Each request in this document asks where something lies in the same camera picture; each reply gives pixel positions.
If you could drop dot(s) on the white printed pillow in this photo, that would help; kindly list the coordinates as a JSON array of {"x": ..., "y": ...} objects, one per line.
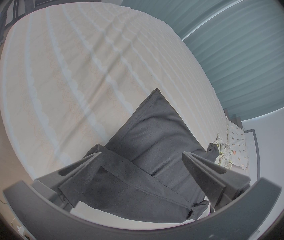
[{"x": 238, "y": 146}]

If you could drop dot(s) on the blue-green curtain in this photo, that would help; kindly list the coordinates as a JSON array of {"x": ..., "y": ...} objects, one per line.
[
  {"x": 182, "y": 6},
  {"x": 252, "y": 64}
]

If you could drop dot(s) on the bed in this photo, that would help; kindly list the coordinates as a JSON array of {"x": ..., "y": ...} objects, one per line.
[{"x": 77, "y": 71}]

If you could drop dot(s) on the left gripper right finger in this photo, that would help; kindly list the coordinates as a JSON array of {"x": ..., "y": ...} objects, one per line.
[{"x": 214, "y": 181}]

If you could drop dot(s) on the grey bedside table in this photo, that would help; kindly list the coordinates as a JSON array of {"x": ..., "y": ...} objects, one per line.
[{"x": 233, "y": 119}]

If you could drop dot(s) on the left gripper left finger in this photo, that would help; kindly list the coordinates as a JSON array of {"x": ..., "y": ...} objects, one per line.
[{"x": 72, "y": 181}]

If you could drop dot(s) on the black trousers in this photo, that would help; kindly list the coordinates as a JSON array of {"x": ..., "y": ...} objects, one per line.
[{"x": 152, "y": 146}]

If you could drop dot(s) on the white printed garment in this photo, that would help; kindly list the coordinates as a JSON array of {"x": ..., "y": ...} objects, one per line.
[{"x": 224, "y": 154}]

